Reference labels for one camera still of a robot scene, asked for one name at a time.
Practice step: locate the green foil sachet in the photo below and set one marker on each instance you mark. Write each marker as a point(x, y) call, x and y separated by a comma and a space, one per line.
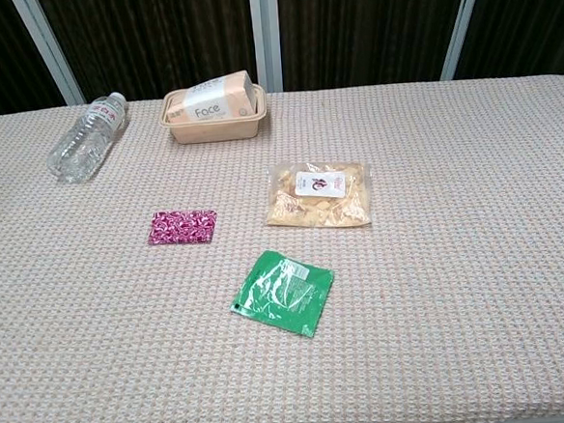
point(288, 293)

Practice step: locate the clear plastic water bottle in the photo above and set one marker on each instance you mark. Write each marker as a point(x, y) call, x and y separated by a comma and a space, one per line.
point(83, 143)

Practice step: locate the grey partition post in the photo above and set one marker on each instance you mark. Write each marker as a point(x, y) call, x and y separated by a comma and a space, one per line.
point(265, 33)
point(462, 20)
point(50, 53)

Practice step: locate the clear snack bag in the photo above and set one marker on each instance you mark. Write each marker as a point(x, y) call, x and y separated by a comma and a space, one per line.
point(311, 212)

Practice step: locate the beige rectangular tray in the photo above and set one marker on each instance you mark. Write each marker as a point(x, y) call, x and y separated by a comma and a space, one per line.
point(213, 131)

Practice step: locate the pink woven tablecloth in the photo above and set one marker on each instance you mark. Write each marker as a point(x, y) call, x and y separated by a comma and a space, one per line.
point(439, 307)

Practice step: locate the peach tissue pack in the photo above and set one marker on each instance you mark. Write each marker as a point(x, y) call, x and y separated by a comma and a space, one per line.
point(216, 100)

